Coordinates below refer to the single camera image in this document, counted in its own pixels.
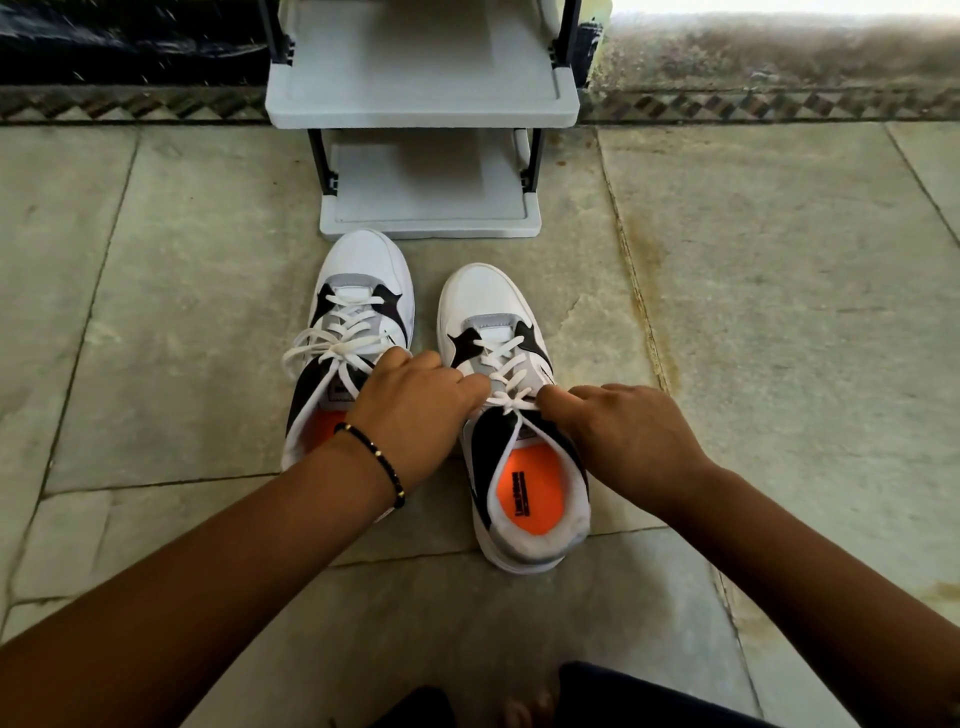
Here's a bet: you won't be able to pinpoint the person's left hand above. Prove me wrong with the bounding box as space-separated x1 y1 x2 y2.
345 347 493 494

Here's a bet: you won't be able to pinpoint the black beaded bracelet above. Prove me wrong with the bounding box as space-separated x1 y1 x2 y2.
333 422 408 512

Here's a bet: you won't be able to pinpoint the person's dark trousers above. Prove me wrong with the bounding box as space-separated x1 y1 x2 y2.
373 660 775 728

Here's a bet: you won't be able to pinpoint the grey plastic shoe rack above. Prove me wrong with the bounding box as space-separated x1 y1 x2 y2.
258 0 584 242

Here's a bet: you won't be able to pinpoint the person's bare foot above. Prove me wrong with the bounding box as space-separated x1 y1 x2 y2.
501 691 560 728

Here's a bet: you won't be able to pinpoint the person's left forearm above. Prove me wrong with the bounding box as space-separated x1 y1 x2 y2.
0 429 400 728

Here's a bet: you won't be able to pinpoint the person's right forearm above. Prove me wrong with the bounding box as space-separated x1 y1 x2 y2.
663 463 960 728

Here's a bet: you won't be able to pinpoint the white black sneaker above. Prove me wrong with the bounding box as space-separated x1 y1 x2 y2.
437 262 592 576
281 228 416 524

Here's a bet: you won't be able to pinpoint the person's right hand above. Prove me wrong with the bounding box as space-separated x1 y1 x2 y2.
535 383 715 520

